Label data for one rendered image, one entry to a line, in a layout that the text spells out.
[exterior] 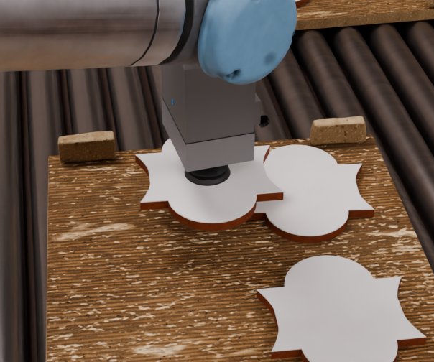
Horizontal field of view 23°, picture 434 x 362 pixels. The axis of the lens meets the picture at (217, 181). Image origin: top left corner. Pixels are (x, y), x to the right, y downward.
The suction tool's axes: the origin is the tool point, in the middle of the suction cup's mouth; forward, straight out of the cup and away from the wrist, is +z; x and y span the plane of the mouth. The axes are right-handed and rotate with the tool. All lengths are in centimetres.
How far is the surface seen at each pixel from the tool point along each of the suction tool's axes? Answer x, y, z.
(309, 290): -5.4, -13.3, 3.6
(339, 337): -5.7, -19.4, 3.6
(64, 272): 14.6, -3.5, 4.6
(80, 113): 7.6, 25.7, 6.3
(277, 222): -6.0, -3.4, 3.5
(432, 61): -37.0, 25.7, 6.8
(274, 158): -9.3, 6.8, 3.5
